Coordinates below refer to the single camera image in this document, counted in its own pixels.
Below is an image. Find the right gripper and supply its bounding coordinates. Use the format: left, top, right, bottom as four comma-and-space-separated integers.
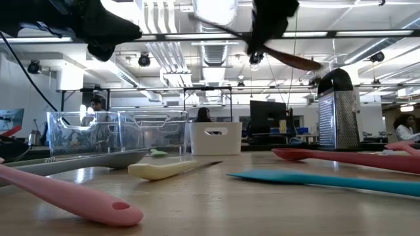
246, 0, 300, 55

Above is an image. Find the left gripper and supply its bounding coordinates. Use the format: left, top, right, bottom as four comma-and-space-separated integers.
19, 0, 142, 62

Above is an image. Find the brown wooden spoon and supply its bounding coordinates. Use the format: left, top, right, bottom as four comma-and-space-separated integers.
262, 45, 322, 71

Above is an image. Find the red slotted spoon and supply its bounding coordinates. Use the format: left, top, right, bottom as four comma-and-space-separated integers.
271, 147, 420, 174

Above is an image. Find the gray spoon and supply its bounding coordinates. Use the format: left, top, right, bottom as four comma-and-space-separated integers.
0, 149, 148, 187

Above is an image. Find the teal silicone spatula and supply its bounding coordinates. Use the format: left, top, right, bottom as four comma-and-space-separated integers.
226, 169, 420, 197

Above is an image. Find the black plastic ladle spoon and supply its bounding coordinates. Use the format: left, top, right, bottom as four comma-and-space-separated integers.
0, 136, 31, 163

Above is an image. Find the large cream-handled table knife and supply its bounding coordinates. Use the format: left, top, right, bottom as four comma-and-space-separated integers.
127, 159, 223, 181

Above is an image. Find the pink silicone spatula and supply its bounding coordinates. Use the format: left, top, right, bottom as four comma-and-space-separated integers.
0, 157, 144, 227

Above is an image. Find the red silicone spatula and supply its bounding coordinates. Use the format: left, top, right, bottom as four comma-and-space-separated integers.
384, 140, 420, 157

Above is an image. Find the black ceiling spotlight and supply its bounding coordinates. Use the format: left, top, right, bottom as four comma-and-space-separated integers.
248, 52, 265, 66
26, 60, 42, 75
369, 50, 385, 63
137, 52, 152, 68

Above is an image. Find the black beam with light strips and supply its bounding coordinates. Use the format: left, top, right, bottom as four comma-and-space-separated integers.
0, 29, 420, 44

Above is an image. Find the person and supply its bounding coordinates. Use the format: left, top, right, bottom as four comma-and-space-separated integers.
88, 97, 104, 127
194, 107, 213, 123
392, 113, 420, 142

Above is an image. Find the black computer monitor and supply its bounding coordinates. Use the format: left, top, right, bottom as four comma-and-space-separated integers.
249, 100, 289, 129

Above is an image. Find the clear plastic bin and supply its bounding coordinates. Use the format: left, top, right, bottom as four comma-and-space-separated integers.
117, 109, 188, 157
47, 111, 121, 158

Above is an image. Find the white plastic bin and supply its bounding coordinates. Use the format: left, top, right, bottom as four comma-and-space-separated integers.
189, 121, 243, 156

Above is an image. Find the silver kettle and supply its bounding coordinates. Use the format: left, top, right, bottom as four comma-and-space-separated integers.
28, 129, 42, 147

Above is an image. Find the red object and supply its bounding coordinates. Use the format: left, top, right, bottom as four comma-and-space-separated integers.
0, 126, 20, 138

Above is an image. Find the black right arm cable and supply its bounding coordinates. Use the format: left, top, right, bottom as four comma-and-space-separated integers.
193, 16, 253, 43

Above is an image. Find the silver ceiling duct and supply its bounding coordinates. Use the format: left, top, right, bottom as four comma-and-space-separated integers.
192, 0, 239, 27

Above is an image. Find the black aluminium table frame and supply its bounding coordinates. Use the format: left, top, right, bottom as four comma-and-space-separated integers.
0, 142, 420, 162

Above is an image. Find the wall display screen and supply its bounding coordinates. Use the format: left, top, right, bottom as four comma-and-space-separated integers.
0, 108, 26, 132

